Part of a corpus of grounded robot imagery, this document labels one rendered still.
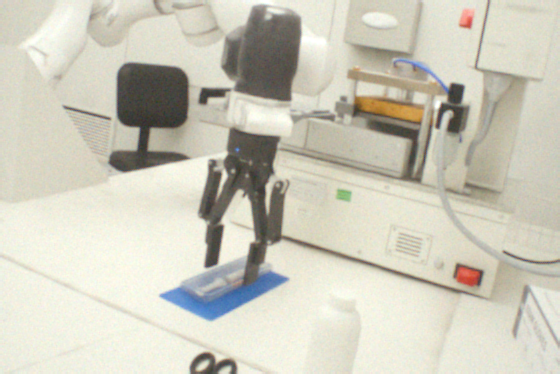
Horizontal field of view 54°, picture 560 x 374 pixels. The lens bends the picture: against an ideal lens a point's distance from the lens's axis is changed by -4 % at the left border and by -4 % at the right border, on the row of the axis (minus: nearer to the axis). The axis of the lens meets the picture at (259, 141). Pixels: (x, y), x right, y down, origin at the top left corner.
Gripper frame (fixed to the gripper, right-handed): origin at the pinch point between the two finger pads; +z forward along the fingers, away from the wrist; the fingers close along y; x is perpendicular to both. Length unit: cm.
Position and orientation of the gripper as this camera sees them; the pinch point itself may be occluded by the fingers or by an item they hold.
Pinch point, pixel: (232, 257)
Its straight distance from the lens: 89.7
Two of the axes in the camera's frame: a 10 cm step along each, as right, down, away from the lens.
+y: -8.2, -2.4, 5.1
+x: -5.4, 0.6, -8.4
